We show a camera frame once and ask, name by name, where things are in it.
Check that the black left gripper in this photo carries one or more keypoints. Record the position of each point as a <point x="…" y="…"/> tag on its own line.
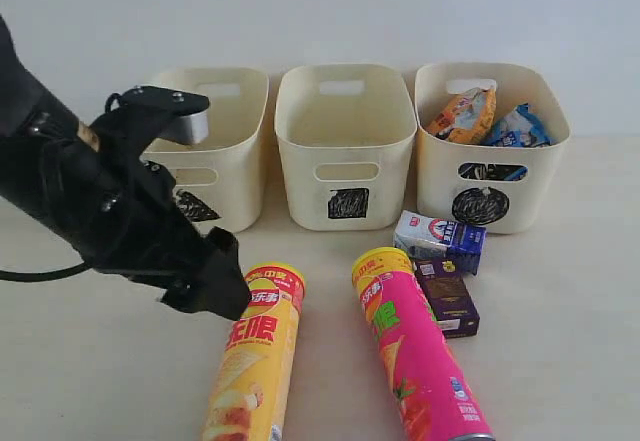
<point x="119" y="214"/>

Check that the yellow chips can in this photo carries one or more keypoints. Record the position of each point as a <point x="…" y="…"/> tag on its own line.
<point x="249" y="396"/>

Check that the pink chips can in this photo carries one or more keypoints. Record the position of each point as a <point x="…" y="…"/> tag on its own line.
<point x="433" y="399"/>

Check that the orange snack bag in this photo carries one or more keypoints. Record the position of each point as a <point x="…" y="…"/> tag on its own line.
<point x="467" y="118"/>

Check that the blue snack bag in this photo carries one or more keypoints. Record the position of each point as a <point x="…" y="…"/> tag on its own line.
<point x="520" y="128"/>

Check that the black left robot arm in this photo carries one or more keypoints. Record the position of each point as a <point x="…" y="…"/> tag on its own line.
<point x="24" y="102"/>

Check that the cream bin with triangle mark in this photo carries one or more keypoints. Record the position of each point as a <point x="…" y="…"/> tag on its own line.
<point x="220" y="168"/>

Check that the cream bin with square mark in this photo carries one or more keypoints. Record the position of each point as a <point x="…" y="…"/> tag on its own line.
<point x="345" y="135"/>

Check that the white and blue milk carton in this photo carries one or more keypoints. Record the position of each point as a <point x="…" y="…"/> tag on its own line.
<point x="424" y="238"/>

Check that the purple box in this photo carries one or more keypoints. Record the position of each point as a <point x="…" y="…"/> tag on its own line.
<point x="448" y="297"/>

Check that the cream bin with circle mark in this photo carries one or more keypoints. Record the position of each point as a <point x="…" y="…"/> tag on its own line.
<point x="499" y="188"/>

